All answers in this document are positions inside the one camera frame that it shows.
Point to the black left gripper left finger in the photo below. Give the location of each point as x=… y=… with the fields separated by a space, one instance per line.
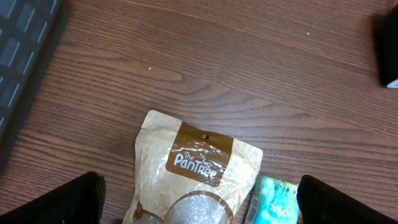
x=80 y=200

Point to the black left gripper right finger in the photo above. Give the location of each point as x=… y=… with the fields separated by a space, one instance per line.
x=320 y=203

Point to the teal tissue packet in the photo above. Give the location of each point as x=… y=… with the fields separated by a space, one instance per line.
x=273 y=202

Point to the white packet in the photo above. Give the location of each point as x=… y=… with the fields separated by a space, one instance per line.
x=186 y=175

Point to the white barcode scanner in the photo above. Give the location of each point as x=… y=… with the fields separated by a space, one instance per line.
x=388 y=49

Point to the grey plastic mesh basket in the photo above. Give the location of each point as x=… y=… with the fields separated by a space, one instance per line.
x=30 y=33

